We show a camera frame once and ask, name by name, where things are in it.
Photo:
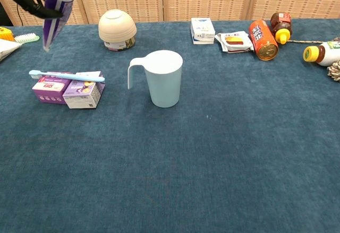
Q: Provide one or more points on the white snack packet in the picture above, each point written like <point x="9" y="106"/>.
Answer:
<point x="233" y="42"/>

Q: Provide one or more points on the white printed plastic bag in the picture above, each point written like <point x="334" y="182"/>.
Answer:
<point x="8" y="48"/>

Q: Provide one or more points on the small printed tin can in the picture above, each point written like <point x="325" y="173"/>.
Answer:
<point x="119" y="46"/>

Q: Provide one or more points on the brown bottle with red label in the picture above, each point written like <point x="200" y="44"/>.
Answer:
<point x="282" y="26"/>

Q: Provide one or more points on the white labelled bottle yellow cap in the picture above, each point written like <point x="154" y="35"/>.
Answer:
<point x="324" y="53"/>

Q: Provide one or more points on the blue table cloth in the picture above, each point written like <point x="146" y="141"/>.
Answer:
<point x="170" y="150"/>

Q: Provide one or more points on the yellow round plastic item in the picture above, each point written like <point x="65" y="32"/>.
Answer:
<point x="6" y="34"/>

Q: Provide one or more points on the light blue toothbrush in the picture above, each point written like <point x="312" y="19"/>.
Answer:
<point x="66" y="76"/>

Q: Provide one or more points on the green scrubbing brush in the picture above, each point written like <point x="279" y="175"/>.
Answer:
<point x="26" y="38"/>

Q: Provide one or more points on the white blue milk carton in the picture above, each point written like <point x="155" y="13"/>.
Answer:
<point x="203" y="31"/>

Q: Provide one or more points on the beige upturned bowl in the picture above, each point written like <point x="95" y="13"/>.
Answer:
<point x="117" y="27"/>

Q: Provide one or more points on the purple toothpaste tube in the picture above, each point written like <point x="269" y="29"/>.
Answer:
<point x="58" y="7"/>

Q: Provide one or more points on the orange drink can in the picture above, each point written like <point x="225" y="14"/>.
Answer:
<point x="263" y="40"/>

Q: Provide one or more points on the purple cardboard box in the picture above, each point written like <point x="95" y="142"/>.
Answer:
<point x="49" y="91"/>

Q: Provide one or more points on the purple white NFC juice carton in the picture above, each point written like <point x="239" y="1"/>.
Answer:
<point x="83" y="95"/>

